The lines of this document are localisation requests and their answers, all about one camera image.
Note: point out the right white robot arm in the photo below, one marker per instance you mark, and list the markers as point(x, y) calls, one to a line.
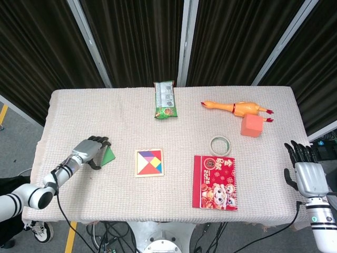
point(321, 224)

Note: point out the red 2026 spiral calendar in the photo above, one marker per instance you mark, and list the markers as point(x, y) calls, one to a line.
point(214, 182)

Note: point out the red tangram triangle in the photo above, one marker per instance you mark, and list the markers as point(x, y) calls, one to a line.
point(149, 170)

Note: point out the grey metal frame rail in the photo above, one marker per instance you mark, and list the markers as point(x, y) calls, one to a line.
point(18, 110)
point(322, 134)

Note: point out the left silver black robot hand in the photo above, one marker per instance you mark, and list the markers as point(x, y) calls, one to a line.
point(85, 150)

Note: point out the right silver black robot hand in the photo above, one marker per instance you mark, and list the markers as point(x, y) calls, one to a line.
point(312, 179)

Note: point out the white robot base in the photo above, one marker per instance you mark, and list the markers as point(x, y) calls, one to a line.
point(160, 237)

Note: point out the pink tangram triangle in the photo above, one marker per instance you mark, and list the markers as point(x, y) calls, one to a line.
point(150, 159)

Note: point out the wooden tangram puzzle tray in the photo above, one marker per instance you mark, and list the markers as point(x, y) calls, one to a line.
point(136, 163)

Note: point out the purple tangram piece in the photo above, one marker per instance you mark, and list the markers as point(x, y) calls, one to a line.
point(147, 154)

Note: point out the green triangle puzzle piece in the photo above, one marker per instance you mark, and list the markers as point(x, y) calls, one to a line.
point(108, 158)

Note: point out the orange foam cube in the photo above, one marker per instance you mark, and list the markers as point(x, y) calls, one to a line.
point(251, 126)

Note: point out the white black sneaker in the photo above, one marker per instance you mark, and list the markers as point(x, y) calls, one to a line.
point(42, 232)

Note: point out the grey metal frame post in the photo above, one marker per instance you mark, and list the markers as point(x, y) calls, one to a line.
point(187, 39)
point(89, 42)
point(284, 42)

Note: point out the black device with teal light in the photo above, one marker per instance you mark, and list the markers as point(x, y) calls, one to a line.
point(325, 147)

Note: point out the green snack packet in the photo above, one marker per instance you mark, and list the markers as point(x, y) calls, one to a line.
point(165, 101)

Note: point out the clear tape roll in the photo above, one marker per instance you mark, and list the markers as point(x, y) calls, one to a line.
point(212, 147)

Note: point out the yellow tangram square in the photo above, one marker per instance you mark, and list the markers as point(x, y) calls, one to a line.
point(155, 163)

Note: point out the yellow rubber chicken toy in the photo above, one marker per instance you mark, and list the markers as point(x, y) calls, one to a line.
point(245, 108)

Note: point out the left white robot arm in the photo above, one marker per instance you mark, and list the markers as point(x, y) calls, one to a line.
point(29, 196)

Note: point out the beige woven tablecloth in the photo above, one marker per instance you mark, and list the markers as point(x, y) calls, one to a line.
point(118, 126)

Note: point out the dark pleated curtain panel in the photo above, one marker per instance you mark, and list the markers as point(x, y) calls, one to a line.
point(316, 66)
point(137, 39)
point(237, 39)
point(39, 58)

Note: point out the blue tangram triangle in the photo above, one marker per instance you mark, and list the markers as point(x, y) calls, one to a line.
point(159, 168)

